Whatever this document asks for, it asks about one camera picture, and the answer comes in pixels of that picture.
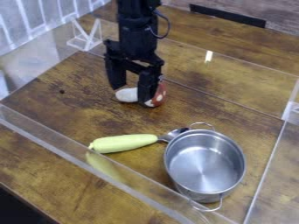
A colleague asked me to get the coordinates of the black strip on table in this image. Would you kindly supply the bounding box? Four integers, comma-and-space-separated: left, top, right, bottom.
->
190, 3, 267, 28

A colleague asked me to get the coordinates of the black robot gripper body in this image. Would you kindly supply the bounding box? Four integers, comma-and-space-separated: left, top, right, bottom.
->
104, 14, 164, 74

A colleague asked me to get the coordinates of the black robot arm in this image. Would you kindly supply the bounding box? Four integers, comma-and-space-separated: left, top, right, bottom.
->
104, 0, 166, 108

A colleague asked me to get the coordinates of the clear acrylic front barrier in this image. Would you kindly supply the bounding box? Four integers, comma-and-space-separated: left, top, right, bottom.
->
0, 104, 238, 224

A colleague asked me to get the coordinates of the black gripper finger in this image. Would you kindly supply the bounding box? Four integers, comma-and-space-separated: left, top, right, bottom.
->
105, 56, 127, 90
138, 69, 160, 103

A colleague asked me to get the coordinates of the clear acrylic triangular bracket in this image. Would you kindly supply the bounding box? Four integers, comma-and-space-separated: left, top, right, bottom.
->
67, 18, 103, 52

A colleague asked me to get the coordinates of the spoon with green handle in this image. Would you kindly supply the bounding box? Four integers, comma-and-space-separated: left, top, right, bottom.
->
88, 127, 190, 153

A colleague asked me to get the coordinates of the red and white toy mushroom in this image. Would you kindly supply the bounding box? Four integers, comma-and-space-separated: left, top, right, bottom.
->
116, 81, 166, 108

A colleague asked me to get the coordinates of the silver steel pot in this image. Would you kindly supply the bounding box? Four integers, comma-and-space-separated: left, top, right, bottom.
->
163, 122, 247, 213

